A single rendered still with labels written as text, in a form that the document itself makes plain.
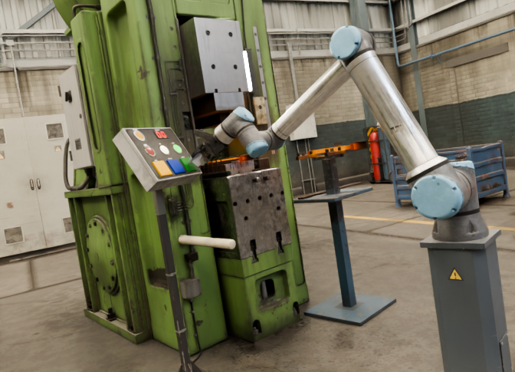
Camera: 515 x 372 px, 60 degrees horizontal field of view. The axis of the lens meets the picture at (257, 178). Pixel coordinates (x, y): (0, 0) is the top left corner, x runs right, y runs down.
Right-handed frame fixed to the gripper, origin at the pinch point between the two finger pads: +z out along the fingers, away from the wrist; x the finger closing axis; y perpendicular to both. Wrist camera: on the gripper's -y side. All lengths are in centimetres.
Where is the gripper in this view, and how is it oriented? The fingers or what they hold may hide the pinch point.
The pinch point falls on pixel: (190, 160)
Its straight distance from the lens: 209.2
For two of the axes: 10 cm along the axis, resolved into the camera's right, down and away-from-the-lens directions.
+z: -7.0, 5.9, 4.0
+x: 4.3, -1.1, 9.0
